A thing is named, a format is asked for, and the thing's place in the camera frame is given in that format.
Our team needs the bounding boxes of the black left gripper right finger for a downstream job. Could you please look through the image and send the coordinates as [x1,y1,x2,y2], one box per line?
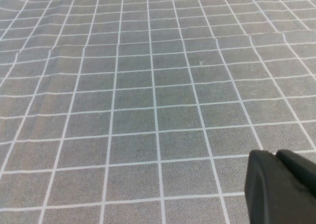
[276,149,316,194]

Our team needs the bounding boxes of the grey white-checked tablecloth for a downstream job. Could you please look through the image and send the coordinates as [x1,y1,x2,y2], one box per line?
[0,0,316,224]

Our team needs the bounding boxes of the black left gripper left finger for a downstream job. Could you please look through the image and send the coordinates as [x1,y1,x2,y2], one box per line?
[243,149,316,224]

